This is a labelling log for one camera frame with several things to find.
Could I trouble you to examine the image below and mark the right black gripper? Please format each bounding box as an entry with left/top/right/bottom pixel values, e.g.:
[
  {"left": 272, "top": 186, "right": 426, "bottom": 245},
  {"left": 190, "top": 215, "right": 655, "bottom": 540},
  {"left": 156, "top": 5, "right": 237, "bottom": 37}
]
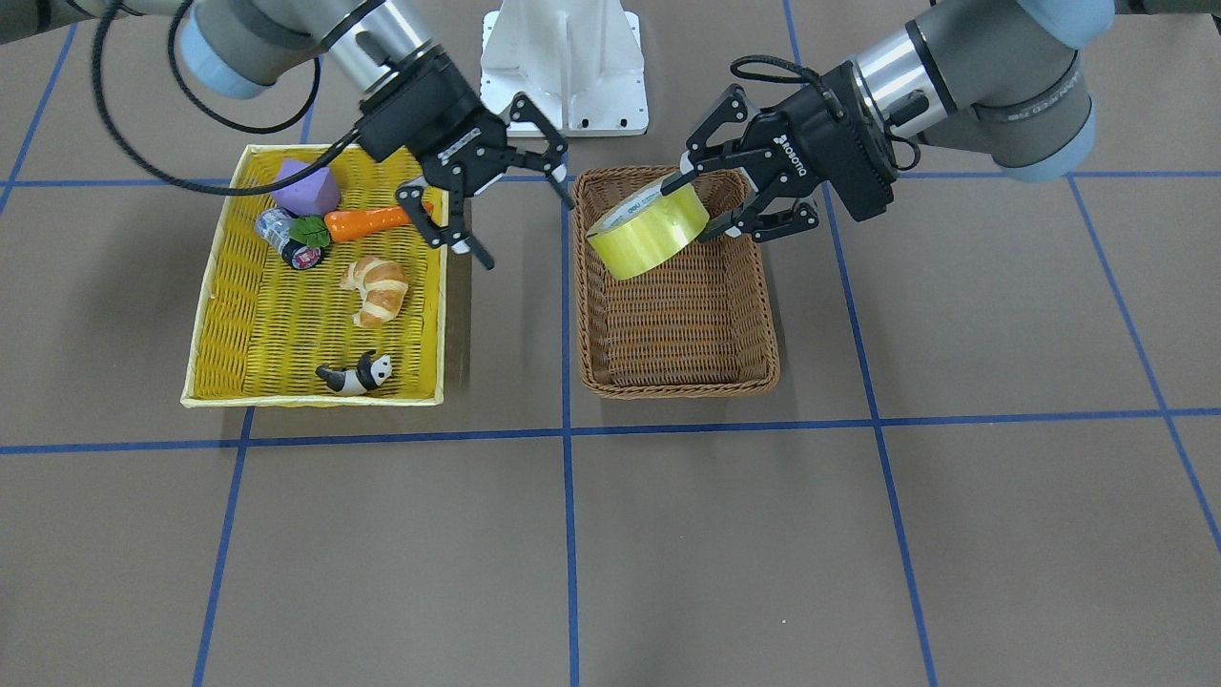
[{"left": 359, "top": 48, "right": 574, "bottom": 270}]

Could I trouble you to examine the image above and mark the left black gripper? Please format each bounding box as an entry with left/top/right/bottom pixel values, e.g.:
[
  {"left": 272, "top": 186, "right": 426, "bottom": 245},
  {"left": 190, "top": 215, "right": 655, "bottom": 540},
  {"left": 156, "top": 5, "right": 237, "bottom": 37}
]
[{"left": 661, "top": 61, "right": 897, "bottom": 243}]

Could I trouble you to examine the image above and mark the yellow tape roll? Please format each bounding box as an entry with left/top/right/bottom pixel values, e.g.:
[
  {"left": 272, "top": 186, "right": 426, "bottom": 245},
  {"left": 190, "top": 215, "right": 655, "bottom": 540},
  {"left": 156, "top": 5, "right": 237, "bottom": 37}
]
[{"left": 585, "top": 176, "right": 711, "bottom": 279}]

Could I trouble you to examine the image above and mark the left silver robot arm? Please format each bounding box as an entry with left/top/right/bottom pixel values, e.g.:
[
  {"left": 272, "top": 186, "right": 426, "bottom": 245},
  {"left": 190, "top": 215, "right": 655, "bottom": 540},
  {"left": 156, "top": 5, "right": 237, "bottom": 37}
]
[{"left": 661, "top": 1, "right": 1116, "bottom": 242}]

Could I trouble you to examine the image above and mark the brown wicker basket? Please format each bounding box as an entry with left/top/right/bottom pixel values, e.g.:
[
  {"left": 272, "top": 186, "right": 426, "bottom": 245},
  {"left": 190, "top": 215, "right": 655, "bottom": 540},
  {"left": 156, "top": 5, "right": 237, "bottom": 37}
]
[{"left": 569, "top": 166, "right": 780, "bottom": 400}]

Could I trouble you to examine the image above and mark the yellow woven basket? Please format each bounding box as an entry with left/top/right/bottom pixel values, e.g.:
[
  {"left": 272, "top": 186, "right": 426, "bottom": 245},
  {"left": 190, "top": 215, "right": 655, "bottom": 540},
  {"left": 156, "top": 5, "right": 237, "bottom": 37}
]
[{"left": 179, "top": 195, "right": 448, "bottom": 408}]

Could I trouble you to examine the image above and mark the toy croissant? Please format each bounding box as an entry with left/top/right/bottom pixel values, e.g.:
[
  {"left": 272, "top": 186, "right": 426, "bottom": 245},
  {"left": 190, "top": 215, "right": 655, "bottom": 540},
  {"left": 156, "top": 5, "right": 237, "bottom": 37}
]
[{"left": 339, "top": 254, "right": 410, "bottom": 329}]

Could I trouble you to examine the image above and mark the orange toy carrot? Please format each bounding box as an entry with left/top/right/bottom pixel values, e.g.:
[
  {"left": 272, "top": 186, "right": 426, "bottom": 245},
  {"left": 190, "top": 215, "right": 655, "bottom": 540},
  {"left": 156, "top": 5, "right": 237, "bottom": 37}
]
[{"left": 288, "top": 207, "right": 413, "bottom": 249}]

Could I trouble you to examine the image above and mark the purple foam block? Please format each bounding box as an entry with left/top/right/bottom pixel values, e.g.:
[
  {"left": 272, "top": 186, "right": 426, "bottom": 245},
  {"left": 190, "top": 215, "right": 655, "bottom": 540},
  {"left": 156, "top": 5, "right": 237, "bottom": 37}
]
[{"left": 270, "top": 166, "right": 341, "bottom": 218}]

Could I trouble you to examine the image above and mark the black cylindrical can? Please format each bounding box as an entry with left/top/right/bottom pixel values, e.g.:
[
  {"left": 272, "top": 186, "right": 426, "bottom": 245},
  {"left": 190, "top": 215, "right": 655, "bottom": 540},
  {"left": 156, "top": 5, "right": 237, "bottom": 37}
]
[{"left": 254, "top": 207, "right": 324, "bottom": 271}]

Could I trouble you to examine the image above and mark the panda figurine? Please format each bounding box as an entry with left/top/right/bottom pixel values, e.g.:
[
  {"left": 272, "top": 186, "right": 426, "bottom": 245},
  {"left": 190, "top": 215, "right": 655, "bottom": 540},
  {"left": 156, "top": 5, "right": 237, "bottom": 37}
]
[{"left": 314, "top": 349, "right": 393, "bottom": 397}]

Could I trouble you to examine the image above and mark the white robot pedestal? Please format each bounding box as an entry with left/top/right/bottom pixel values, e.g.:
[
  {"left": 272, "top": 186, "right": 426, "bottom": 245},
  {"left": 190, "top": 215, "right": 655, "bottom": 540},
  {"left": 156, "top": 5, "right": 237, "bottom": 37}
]
[{"left": 479, "top": 1, "right": 650, "bottom": 135}]

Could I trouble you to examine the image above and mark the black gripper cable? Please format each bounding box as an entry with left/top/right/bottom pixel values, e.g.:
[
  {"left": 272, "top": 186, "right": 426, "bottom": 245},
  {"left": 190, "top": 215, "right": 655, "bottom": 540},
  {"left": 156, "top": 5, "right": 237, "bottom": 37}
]
[{"left": 90, "top": 0, "right": 383, "bottom": 198}]

